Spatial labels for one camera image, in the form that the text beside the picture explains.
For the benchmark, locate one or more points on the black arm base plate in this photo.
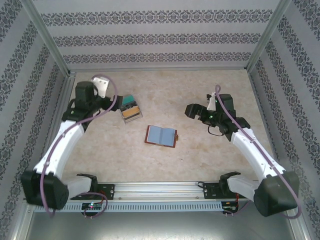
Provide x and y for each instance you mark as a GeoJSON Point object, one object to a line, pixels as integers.
{"type": "Point", "coordinates": [212, 191]}
{"type": "Point", "coordinates": [107, 191]}

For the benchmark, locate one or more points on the grey metal panel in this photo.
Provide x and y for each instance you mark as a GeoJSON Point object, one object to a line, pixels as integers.
{"type": "Point", "coordinates": [160, 227]}

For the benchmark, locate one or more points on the brown leather card holder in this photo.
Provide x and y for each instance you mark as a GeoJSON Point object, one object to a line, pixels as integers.
{"type": "Point", "coordinates": [160, 135]}

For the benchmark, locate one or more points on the aluminium frame post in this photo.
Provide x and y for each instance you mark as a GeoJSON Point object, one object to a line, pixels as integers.
{"type": "Point", "coordinates": [268, 32]}
{"type": "Point", "coordinates": [45, 32]}

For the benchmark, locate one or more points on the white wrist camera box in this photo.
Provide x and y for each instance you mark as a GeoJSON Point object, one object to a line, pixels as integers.
{"type": "Point", "coordinates": [101, 85]}
{"type": "Point", "coordinates": [212, 102]}

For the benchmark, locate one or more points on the teal VIP card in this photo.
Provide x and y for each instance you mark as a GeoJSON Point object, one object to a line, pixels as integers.
{"type": "Point", "coordinates": [129, 99]}

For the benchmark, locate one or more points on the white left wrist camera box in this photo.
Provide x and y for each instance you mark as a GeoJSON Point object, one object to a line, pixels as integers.
{"type": "Point", "coordinates": [101, 85]}

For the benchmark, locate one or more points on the small controller board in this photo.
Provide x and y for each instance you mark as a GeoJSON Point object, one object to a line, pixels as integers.
{"type": "Point", "coordinates": [230, 207]}
{"type": "Point", "coordinates": [92, 206]}

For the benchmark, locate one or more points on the black VIP card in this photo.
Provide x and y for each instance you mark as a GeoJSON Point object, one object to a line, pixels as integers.
{"type": "Point", "coordinates": [126, 107]}

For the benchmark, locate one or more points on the orange card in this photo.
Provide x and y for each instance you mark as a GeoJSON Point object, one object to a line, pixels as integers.
{"type": "Point", "coordinates": [131, 112]}

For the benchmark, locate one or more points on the aluminium mounting rail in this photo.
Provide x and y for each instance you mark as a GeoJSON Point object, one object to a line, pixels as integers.
{"type": "Point", "coordinates": [160, 190]}

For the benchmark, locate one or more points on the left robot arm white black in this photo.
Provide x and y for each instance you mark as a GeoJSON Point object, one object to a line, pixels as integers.
{"type": "Point", "coordinates": [50, 190]}

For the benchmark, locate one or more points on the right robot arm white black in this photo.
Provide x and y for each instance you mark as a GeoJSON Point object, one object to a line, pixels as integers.
{"type": "Point", "coordinates": [275, 197]}

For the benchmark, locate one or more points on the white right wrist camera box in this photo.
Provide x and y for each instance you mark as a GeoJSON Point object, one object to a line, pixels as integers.
{"type": "Point", "coordinates": [212, 102]}

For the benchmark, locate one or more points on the aluminium frame cross beam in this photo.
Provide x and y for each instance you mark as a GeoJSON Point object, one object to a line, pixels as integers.
{"type": "Point", "coordinates": [160, 70]}

